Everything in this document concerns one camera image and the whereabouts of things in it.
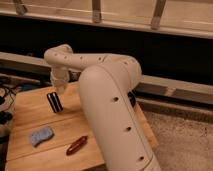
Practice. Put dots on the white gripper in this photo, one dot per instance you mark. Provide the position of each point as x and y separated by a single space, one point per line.
59 77

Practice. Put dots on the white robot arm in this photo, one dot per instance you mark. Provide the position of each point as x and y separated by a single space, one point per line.
104 84

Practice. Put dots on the black and white eraser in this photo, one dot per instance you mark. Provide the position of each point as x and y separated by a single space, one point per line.
54 102

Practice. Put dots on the wooden table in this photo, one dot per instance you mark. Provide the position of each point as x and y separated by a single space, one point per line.
78 130

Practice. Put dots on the blue sponge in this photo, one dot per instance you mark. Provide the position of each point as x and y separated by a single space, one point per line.
39 136

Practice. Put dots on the reddish brown sausage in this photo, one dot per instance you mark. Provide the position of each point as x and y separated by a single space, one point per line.
76 145

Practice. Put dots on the black bowl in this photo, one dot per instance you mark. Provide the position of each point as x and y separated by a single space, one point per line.
132 99

